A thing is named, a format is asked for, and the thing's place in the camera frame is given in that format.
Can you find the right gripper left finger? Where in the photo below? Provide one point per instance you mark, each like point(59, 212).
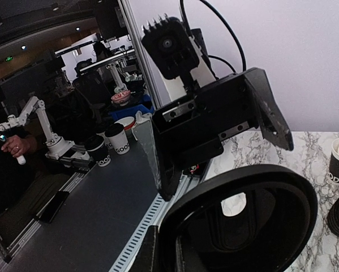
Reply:
point(147, 256)

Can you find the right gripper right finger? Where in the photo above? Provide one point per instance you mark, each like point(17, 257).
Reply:
point(182, 251)

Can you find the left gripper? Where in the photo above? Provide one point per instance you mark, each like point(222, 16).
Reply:
point(190, 130)

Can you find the black cup lid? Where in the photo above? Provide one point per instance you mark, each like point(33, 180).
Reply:
point(253, 218)

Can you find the lidded white coffee cup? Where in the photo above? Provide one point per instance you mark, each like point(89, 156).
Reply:
point(118, 139)

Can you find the lidded black coffee cup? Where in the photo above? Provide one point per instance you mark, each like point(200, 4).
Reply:
point(97, 149)

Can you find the red white bowl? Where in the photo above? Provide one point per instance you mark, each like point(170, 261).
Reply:
point(122, 98)

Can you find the black smartphone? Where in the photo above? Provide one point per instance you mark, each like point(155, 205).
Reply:
point(53, 207)

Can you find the person's hand with controller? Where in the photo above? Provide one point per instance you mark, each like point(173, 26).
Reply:
point(17, 147)

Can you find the aluminium front rail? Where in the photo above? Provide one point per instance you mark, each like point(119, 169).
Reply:
point(100, 226)

